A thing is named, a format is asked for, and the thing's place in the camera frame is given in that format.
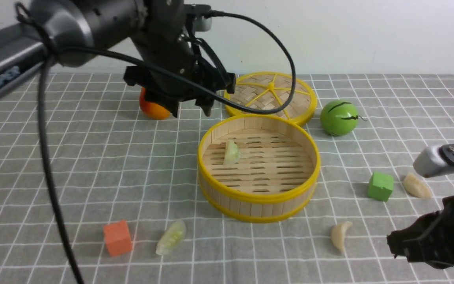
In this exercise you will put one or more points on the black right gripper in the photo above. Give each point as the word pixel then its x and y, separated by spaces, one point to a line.
pixel 429 240

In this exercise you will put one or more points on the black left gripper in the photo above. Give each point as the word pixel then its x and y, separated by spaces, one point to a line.
pixel 168 40

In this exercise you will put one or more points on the white dumpling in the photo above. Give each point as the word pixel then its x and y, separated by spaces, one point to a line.
pixel 338 235
pixel 416 187

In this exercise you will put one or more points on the small green dumpling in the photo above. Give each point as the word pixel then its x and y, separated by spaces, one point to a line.
pixel 232 153

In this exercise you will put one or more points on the large green dumpling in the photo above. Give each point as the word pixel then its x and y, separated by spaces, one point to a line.
pixel 171 238

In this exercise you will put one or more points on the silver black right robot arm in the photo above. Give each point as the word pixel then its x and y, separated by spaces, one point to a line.
pixel 435 161

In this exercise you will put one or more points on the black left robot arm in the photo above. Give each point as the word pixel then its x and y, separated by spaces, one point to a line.
pixel 48 26

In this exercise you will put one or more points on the woven bamboo steamer lid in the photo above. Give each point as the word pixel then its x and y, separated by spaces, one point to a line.
pixel 268 90

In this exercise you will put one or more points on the bamboo steamer tray yellow rim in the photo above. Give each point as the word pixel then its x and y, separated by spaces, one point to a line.
pixel 275 177

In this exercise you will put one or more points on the orange toy pear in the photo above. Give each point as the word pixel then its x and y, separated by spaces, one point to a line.
pixel 152 110

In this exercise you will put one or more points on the green foam cube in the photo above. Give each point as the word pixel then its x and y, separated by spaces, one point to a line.
pixel 380 186

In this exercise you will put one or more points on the grey checked tablecloth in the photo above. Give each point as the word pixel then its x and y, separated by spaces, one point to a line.
pixel 113 164

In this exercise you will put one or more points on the green toy watermelon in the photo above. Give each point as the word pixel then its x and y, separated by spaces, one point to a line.
pixel 339 117

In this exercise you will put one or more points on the orange foam cube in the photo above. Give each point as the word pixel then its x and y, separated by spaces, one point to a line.
pixel 117 238

